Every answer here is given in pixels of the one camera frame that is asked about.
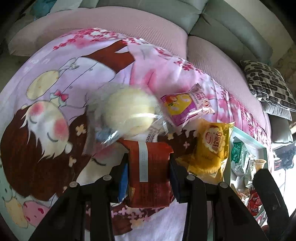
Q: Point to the small red candy packet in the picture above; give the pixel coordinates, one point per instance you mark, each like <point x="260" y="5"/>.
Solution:
<point x="253" y="199"/>

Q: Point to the round bun in clear wrap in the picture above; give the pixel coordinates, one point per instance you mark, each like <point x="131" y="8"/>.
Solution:
<point x="129" y="111"/>

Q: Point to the grey pillow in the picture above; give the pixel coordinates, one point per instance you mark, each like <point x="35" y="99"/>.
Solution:
<point x="277" y="112"/>

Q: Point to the teal rimmed white tray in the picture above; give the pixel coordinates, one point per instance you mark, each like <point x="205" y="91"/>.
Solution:
<point x="264" y="154"/>

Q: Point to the blue cloth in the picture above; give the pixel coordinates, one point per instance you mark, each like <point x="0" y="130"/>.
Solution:
<point x="44" y="4"/>

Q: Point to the yellow bread packet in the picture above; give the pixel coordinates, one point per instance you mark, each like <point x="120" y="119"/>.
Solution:
<point x="211" y="146"/>

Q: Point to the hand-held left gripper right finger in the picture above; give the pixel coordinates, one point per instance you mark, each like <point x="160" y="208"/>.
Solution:
<point x="175" y="185"/>

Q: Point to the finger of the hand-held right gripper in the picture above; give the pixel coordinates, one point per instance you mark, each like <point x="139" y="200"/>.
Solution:
<point x="270" y="194"/>

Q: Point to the red snack packet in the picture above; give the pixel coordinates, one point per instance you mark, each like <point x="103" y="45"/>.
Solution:
<point x="150" y="176"/>

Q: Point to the green grid snack packet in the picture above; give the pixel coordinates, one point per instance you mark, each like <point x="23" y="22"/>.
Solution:
<point x="238" y="150"/>

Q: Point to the printed blanket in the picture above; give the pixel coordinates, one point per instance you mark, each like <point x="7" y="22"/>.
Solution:
<point x="46" y="92"/>

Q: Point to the purple pink snack packet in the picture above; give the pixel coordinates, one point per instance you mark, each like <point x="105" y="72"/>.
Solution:
<point x="187" y="104"/>

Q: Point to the black white patterned pillow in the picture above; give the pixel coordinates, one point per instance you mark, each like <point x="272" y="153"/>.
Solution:
<point x="266" y="81"/>

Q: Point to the yellow jelly cup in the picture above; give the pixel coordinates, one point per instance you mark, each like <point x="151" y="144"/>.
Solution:
<point x="260" y="163"/>

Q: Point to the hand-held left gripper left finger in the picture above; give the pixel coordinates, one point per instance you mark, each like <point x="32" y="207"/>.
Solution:
<point x="122" y="183"/>

